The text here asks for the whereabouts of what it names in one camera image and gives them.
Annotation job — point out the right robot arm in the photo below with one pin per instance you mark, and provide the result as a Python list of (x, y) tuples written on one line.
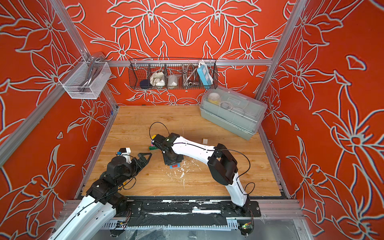
[(222, 164)]

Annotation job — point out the light blue long lego brick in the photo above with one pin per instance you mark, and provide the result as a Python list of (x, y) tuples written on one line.
[(175, 166)]

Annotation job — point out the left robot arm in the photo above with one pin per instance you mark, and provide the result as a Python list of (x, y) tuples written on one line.
[(103, 201)]

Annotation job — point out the grey lidded storage box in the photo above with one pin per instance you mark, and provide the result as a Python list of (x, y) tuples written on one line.
[(233, 111)]

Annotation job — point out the black wire basket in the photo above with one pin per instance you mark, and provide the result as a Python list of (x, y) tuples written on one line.
[(180, 73)]

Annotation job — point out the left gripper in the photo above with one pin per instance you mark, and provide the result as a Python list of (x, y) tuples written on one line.
[(142, 160)]

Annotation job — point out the white cloth in basket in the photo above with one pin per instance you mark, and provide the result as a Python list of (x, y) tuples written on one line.
[(157, 79)]

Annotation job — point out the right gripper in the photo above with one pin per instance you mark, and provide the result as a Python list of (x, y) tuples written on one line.
[(179, 160)]

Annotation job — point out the clear plastic bin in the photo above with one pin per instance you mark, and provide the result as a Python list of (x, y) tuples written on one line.
[(86, 80)]

